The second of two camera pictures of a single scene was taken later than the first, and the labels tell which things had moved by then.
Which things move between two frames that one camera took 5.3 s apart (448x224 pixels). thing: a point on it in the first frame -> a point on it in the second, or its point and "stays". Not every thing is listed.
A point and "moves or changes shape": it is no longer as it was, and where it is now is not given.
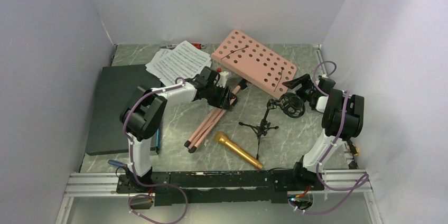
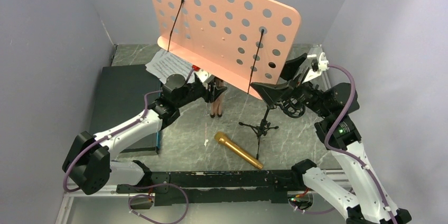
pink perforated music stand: x=255 y=62 moves or changes shape
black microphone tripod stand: x=294 y=106 stays
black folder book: x=105 y=133 stays
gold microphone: x=221 y=137 stays
